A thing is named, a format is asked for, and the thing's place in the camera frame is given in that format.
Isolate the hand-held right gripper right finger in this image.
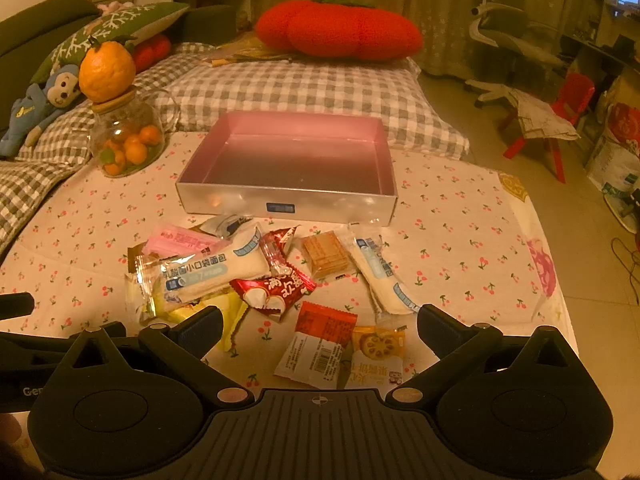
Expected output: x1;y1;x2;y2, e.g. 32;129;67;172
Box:
384;303;584;407

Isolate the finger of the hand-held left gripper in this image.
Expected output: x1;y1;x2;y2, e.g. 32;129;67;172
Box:
0;292;35;320
0;331;77;361

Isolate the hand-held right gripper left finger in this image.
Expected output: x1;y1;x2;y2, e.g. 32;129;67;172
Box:
60;304;256;407

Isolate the yellow snack packet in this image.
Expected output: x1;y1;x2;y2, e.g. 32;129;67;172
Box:
124;275;172;324

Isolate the large white bread packet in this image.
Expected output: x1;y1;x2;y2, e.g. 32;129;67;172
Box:
134;224;269;312

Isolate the yellow lotus root packet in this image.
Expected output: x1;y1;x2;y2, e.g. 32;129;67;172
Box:
337;324;409;391

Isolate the slim white bread packet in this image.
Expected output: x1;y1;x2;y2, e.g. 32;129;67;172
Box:
347;223;422;319

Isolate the pink snack packet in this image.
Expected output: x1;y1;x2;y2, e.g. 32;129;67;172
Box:
144;224;232;262

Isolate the red white snack packet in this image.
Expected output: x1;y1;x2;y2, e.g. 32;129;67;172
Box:
229;264;317;316

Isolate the brown gold snack packet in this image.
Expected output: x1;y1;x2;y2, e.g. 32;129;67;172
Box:
126;244;151;276

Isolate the small red candy wrapper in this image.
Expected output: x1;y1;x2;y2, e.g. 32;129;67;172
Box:
257;225;301;276

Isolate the silver snack packet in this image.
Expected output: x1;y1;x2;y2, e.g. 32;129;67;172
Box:
199;213;254;239

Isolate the white packet with red top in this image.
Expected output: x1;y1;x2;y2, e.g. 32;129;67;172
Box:
273;302;359;389

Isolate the clear cracker packet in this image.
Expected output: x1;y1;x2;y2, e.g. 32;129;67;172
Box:
300;230;354;281

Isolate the pink silver box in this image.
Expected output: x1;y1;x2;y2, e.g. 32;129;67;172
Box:
176;112;400;226

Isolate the grey checked quilt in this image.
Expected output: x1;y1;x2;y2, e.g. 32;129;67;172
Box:
0;67;171;257

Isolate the pile of small oranges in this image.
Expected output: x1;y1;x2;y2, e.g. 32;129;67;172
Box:
99;124;164;177

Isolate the blue monkey plush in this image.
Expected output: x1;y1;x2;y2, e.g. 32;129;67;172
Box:
0;69;84;159

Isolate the white round stand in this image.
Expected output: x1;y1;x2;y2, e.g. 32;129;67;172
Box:
602;182;640;234

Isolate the round glass jar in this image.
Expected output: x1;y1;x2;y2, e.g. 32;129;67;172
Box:
88;87;166;179

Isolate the newspaper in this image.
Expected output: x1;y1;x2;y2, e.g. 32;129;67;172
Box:
509;87;581;141

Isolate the white sack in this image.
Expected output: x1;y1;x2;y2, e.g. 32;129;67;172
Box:
584;89;640;206

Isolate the large orange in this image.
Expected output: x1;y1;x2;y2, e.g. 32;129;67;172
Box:
78;39;137;105

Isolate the grey checked pillow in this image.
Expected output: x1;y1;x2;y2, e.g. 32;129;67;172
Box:
150;42;471;161

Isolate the red plastic chair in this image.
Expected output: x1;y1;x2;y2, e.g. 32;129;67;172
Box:
502;72;596;185

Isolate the red bag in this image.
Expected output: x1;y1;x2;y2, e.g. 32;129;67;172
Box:
607;102;640;156

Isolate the small red cushion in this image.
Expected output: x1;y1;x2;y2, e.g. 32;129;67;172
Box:
130;33;174;74

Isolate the dark olive sofa back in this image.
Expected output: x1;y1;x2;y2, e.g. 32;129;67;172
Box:
0;0;101;59

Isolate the green snowflake pillow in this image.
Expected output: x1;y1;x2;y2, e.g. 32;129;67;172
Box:
30;2;191;86

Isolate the grey office chair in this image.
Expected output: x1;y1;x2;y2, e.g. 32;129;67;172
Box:
464;0;576;109

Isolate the red tomato cushion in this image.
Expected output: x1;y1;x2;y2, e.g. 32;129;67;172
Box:
254;0;425;64

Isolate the cluttered desk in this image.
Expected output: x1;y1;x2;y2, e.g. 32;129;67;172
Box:
559;0;640;91

